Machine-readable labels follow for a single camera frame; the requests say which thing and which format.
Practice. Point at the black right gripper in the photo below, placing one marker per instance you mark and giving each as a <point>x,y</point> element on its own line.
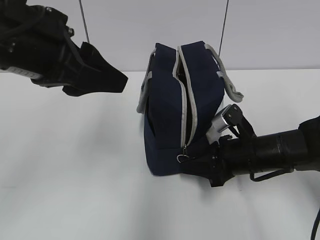
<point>203,159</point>

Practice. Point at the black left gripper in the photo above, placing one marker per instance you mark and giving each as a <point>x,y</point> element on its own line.
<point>35,42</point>

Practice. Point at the navy blue lunch bag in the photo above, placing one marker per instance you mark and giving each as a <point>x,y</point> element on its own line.
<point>182,91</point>

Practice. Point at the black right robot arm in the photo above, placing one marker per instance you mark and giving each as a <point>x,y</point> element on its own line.
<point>260,157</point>

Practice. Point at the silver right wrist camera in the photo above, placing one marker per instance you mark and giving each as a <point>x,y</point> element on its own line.
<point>230,117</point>

